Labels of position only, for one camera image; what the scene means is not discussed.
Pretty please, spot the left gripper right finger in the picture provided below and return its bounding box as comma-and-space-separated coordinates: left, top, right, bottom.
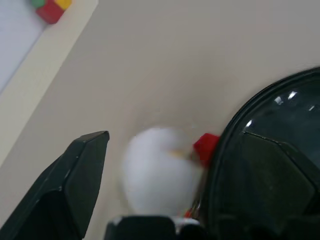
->
214, 130, 320, 240

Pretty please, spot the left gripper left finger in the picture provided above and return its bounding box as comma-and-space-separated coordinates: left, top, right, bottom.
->
0, 130, 111, 240

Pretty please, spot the black paddle cover pouch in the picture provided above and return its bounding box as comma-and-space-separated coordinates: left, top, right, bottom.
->
192, 65, 320, 240

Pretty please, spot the white fluffy pompom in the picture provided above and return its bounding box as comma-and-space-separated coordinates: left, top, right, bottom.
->
120, 126, 201, 219

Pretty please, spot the red toy block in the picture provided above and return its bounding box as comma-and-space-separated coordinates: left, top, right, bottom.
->
35, 0, 64, 25

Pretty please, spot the yellow toy block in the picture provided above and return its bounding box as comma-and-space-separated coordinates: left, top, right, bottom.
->
55, 0, 73, 11

